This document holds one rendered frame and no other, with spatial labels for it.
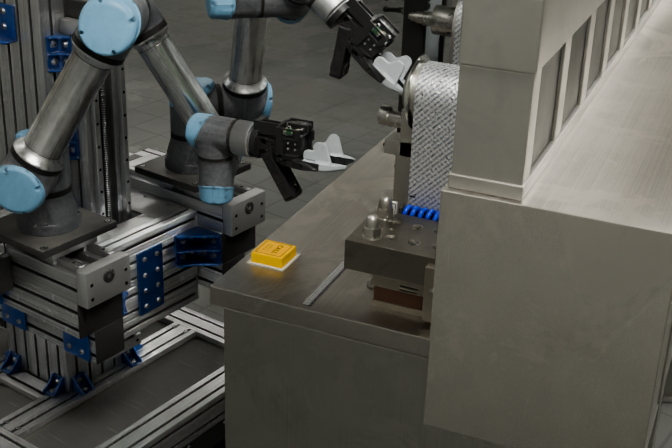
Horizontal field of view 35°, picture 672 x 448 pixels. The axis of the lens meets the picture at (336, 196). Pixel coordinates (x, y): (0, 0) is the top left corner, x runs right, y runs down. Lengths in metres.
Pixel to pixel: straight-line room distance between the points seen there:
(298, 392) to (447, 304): 0.94
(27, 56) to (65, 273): 0.55
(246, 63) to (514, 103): 1.69
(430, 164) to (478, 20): 1.01
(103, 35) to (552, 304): 1.26
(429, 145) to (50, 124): 0.79
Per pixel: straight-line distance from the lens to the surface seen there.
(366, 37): 2.11
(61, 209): 2.50
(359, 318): 1.97
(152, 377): 3.09
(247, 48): 2.70
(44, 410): 2.96
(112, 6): 2.15
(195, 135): 2.23
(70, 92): 2.24
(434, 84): 2.03
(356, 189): 2.52
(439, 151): 2.05
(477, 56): 1.09
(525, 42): 1.07
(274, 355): 2.08
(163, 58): 2.32
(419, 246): 1.95
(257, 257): 2.15
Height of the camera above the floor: 1.87
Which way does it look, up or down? 23 degrees down
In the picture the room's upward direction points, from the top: 2 degrees clockwise
